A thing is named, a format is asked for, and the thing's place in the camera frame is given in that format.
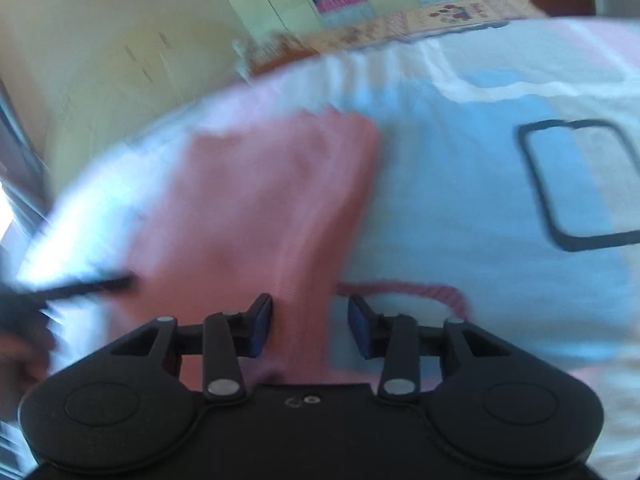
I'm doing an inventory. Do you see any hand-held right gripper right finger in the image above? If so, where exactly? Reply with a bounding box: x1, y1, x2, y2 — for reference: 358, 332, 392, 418
347, 294, 511, 403

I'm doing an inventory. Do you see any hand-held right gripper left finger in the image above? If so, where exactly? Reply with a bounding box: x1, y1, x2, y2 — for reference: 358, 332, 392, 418
110, 294, 274, 403

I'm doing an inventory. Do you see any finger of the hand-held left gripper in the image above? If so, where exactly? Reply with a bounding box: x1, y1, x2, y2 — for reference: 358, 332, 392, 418
27, 274, 136, 307

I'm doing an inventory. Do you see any pink knit garment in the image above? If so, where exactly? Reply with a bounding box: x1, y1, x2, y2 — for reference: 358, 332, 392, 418
120, 110, 471, 386

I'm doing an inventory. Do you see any white and blue printed blanket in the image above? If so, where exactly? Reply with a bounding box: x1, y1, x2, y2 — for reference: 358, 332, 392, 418
0, 15, 640, 480

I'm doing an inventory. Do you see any cream headboard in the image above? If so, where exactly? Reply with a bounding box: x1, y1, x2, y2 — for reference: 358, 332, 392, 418
47, 15, 256, 196

